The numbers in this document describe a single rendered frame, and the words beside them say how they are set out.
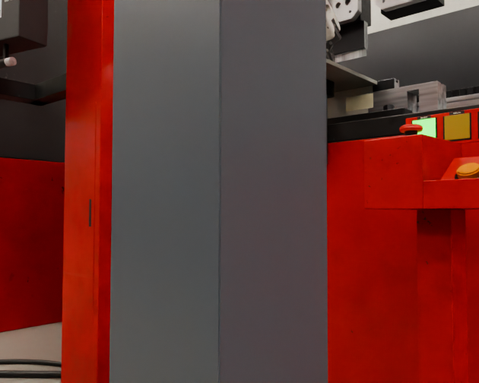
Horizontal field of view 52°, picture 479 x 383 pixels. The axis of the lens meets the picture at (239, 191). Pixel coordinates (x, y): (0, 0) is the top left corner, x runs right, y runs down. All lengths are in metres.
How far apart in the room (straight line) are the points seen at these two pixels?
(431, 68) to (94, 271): 1.39
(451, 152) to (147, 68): 0.58
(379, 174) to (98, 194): 1.16
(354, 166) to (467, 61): 0.76
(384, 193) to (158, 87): 0.47
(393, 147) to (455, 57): 1.04
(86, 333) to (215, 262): 1.48
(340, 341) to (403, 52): 1.11
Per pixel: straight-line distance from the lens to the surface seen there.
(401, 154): 0.85
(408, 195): 0.84
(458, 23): 1.90
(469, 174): 0.86
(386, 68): 1.95
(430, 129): 1.00
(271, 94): 0.51
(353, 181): 1.20
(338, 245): 1.22
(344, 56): 1.45
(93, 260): 1.82
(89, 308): 1.87
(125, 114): 0.57
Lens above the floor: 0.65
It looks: 2 degrees up
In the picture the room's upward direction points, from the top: straight up
